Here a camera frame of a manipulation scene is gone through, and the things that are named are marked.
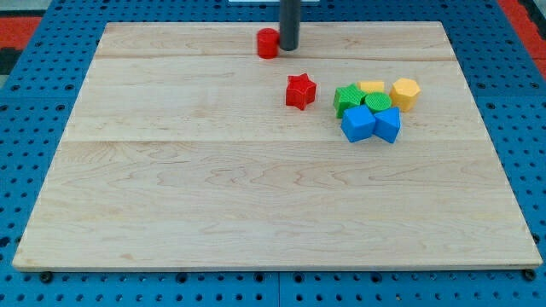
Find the yellow hexagon block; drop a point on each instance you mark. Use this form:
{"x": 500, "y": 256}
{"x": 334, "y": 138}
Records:
{"x": 404, "y": 94}

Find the yellow square block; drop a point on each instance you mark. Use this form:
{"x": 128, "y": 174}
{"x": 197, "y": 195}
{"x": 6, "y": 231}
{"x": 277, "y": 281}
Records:
{"x": 368, "y": 86}

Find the light wooden board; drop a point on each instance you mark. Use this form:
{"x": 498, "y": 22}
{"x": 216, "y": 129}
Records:
{"x": 180, "y": 154}

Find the green star block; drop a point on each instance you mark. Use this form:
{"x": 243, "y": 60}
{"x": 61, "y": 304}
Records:
{"x": 347, "y": 97}

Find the green cylinder block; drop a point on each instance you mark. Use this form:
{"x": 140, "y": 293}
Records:
{"x": 377, "y": 102}

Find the red cylinder block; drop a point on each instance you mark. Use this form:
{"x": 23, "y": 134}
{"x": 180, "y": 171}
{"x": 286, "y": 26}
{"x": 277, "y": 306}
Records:
{"x": 267, "y": 43}

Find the blue triangle block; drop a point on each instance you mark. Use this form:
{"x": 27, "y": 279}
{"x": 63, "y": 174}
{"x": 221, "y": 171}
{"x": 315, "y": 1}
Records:
{"x": 388, "y": 124}

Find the blue cube block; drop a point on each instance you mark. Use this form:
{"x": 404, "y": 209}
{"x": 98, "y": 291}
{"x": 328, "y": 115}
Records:
{"x": 358, "y": 123}

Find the red star block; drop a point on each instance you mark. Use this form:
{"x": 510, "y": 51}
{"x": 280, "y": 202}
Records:
{"x": 300, "y": 91}

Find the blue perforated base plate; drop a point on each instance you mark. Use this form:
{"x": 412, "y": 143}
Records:
{"x": 38, "y": 94}

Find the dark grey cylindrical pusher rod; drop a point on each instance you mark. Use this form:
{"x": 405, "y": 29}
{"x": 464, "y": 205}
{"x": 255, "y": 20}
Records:
{"x": 289, "y": 22}

